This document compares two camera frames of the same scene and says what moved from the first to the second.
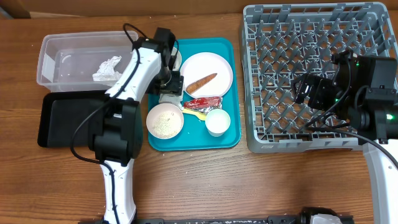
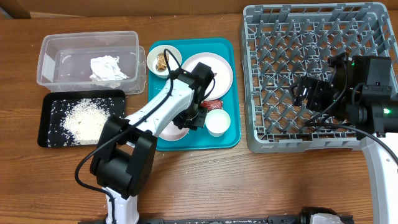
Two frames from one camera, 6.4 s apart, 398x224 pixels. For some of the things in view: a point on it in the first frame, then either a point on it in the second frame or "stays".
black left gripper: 176,86 to 199,121
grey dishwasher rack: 284,42 stays
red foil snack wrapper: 204,104 stays
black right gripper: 319,87 stays
